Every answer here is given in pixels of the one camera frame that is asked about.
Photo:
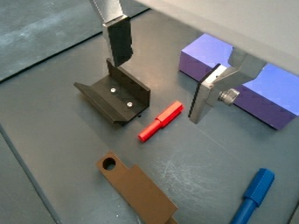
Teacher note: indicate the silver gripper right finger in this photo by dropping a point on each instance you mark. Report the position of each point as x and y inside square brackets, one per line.
[216, 87]

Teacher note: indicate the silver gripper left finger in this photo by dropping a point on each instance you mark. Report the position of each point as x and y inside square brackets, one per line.
[116, 30]

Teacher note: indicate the brown T-shaped block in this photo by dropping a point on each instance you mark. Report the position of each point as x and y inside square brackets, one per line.
[139, 191]

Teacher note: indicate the purple board block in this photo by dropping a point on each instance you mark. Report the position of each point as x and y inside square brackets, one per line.
[270, 97]

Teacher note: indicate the red peg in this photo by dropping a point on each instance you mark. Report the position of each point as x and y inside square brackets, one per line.
[160, 121]

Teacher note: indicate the blue peg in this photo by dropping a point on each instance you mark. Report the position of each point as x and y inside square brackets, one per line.
[254, 196]

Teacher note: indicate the black angle bracket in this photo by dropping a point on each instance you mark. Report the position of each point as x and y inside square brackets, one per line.
[119, 95]

